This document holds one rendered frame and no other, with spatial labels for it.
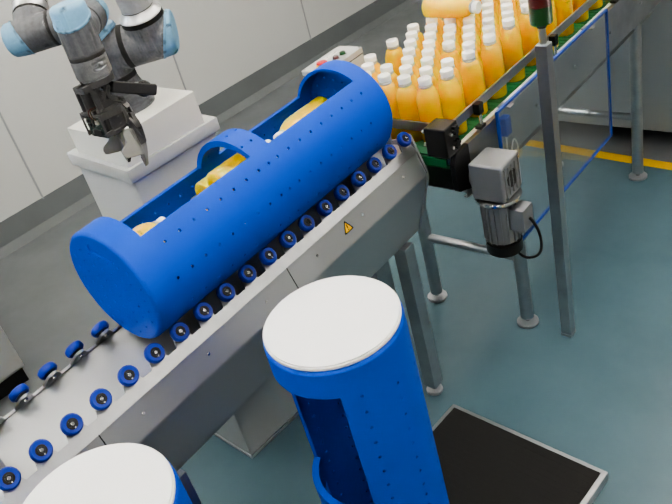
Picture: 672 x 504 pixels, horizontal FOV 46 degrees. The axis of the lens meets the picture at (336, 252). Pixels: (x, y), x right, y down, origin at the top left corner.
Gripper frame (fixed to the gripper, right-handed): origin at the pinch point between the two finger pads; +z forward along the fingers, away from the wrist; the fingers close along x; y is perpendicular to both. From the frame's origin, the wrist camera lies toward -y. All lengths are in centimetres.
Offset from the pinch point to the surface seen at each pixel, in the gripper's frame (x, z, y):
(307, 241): 15.7, 36.7, -26.7
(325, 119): 15.8, 11.0, -43.9
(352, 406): 62, 37, 15
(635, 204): 31, 127, -200
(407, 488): 65, 65, 9
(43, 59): -266, 41, -126
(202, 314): 15.4, 33.2, 9.3
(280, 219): 18.0, 24.6, -18.6
